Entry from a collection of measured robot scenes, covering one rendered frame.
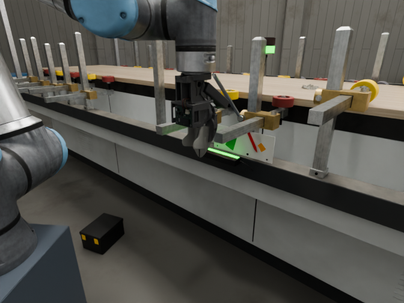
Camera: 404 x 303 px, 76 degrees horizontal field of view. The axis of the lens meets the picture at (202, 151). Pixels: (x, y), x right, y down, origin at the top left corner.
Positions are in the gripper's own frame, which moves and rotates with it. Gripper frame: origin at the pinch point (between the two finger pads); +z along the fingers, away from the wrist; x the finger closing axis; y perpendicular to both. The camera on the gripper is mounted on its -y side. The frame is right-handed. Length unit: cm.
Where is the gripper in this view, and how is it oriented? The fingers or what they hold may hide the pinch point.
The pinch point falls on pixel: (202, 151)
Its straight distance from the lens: 67.9
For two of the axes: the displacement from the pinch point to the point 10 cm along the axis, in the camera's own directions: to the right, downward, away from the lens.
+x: 7.6, 2.4, -6.0
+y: -6.5, 2.8, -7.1
